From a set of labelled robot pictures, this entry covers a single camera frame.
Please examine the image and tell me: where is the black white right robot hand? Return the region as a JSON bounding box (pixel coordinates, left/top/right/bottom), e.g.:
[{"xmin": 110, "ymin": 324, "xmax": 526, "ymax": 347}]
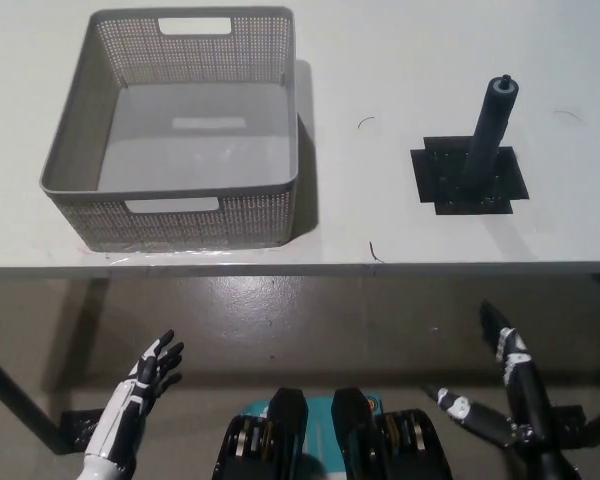
[{"xmin": 423, "ymin": 299, "xmax": 557, "ymax": 450}]

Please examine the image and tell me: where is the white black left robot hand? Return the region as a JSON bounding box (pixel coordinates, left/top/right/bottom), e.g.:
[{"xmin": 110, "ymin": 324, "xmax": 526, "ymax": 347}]
[{"xmin": 83, "ymin": 328, "xmax": 185, "ymax": 469}]

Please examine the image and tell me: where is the dark cylindrical electric screwdriver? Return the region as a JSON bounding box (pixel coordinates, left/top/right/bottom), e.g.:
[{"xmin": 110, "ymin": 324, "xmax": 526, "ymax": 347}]
[{"xmin": 460, "ymin": 73, "xmax": 516, "ymax": 194}]

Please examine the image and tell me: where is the clear tape strip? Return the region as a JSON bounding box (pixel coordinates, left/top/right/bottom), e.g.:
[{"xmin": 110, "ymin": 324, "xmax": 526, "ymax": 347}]
[{"xmin": 77, "ymin": 243, "xmax": 281, "ymax": 264}]

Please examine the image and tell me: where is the grey perforated plastic basket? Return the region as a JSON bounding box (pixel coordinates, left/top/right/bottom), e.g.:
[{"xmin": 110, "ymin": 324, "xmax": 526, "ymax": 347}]
[{"xmin": 38, "ymin": 5, "xmax": 301, "ymax": 253}]

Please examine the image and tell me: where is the black square base plate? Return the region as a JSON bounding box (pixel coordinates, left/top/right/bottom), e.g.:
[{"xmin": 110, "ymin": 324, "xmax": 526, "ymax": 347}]
[{"xmin": 410, "ymin": 135, "xmax": 530, "ymax": 217}]

